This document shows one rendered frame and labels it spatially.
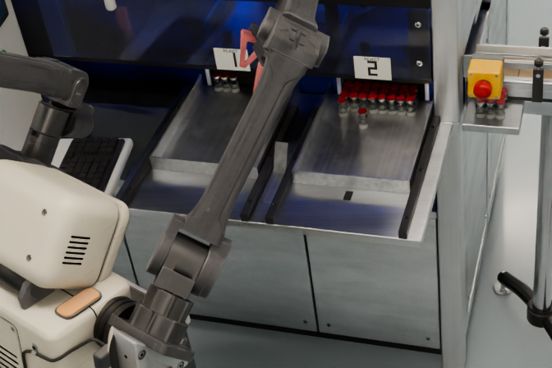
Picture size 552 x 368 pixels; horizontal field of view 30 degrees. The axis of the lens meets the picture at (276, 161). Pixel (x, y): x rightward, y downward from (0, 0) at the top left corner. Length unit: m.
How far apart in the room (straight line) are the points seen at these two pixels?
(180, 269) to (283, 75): 0.33
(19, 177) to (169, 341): 0.34
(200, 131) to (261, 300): 0.70
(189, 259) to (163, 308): 0.08
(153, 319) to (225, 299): 1.50
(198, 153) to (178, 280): 0.88
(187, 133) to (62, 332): 1.01
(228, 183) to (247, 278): 1.40
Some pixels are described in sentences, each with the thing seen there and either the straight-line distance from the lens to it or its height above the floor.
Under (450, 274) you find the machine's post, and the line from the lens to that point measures 2.73.
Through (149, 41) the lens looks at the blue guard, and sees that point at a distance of 2.51.
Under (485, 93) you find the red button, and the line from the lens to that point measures 2.30.
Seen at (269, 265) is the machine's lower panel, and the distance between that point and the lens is 2.87.
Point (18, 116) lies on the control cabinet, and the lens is 2.57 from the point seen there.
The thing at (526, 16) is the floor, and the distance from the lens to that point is 4.51.
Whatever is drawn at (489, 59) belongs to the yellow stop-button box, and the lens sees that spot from 2.35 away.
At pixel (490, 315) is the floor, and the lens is 3.16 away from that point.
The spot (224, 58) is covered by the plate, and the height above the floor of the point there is 1.02.
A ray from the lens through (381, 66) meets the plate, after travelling 2.35.
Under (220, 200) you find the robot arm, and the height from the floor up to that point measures 1.33.
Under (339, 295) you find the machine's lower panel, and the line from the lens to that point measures 2.88.
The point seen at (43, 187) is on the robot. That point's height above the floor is 1.39.
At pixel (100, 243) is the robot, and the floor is 1.29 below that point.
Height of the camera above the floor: 2.32
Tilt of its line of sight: 38 degrees down
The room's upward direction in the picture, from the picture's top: 9 degrees counter-clockwise
